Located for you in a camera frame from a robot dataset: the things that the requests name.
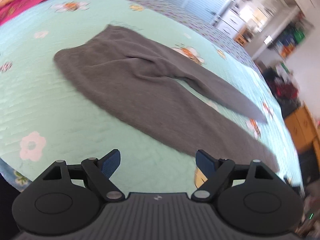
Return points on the white drawer cabinet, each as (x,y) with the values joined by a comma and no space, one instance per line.
(230,24)

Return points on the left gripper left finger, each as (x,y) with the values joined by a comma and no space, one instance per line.
(98,173)

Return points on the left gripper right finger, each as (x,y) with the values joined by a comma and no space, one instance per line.
(217,172)

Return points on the dark red clothes pile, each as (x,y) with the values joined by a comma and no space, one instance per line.
(283,91)

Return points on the grey knit trousers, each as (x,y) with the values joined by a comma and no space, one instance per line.
(156,90)

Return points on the wooden desk with drawers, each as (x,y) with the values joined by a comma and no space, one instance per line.
(303,130)

